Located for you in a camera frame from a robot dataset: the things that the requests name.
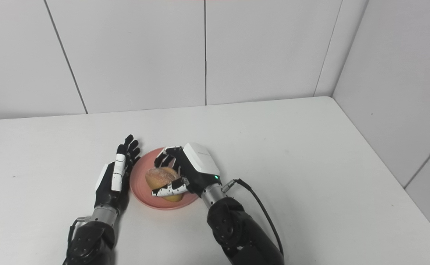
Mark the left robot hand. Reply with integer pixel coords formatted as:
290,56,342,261
94,134,142,215

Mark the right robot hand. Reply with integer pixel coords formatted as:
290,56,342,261
151,142,223,198

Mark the pink round plate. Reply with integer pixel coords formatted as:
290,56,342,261
129,147,200,211

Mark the golden bread roll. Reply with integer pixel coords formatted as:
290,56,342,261
145,166,184,202

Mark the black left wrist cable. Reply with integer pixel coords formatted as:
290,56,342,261
67,216,91,247

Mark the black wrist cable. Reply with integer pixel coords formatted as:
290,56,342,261
222,179,284,258
67,216,91,247

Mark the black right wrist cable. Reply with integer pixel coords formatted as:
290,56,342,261
222,179,284,258

